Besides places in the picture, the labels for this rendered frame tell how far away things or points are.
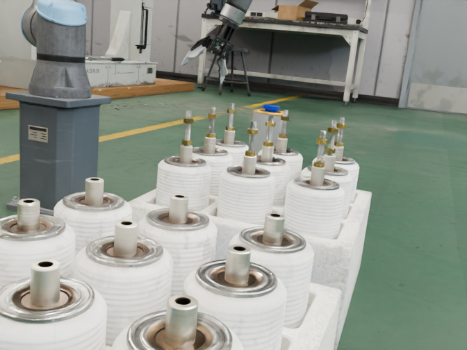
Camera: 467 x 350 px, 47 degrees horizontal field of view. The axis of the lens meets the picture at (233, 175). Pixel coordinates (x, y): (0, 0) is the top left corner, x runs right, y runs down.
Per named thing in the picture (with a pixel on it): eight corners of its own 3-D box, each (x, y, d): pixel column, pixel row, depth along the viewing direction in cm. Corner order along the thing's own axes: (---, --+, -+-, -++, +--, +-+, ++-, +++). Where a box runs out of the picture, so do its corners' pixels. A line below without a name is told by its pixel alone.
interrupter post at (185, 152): (191, 162, 97) (192, 144, 96) (192, 165, 94) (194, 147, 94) (177, 162, 96) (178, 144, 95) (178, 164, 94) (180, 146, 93)
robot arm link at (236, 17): (222, 2, 175) (242, 13, 179) (215, 14, 176) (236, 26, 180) (228, 4, 169) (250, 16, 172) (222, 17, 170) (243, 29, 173)
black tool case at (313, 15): (306, 24, 558) (307, 13, 555) (347, 27, 550) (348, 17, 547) (303, 21, 525) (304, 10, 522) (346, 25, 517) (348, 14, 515)
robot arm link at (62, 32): (42, 55, 125) (43, -6, 122) (28, 51, 136) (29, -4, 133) (92, 58, 132) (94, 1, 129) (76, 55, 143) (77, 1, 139)
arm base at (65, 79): (14, 92, 131) (14, 51, 129) (55, 89, 145) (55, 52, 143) (66, 100, 126) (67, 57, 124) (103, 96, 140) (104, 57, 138)
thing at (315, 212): (320, 273, 98) (333, 178, 94) (339, 297, 89) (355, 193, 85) (269, 273, 96) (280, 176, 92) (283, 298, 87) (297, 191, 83)
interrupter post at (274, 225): (258, 244, 59) (261, 216, 59) (265, 237, 62) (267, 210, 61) (279, 248, 59) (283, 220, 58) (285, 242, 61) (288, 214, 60)
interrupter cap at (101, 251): (69, 259, 51) (69, 252, 51) (113, 235, 58) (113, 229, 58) (138, 277, 48) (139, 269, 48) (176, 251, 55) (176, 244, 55)
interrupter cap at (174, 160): (203, 160, 100) (203, 156, 99) (209, 169, 92) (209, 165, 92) (162, 157, 98) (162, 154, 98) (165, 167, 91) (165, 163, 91)
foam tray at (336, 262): (118, 298, 96) (123, 203, 92) (200, 235, 132) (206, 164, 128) (335, 355, 85) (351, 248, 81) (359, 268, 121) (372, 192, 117)
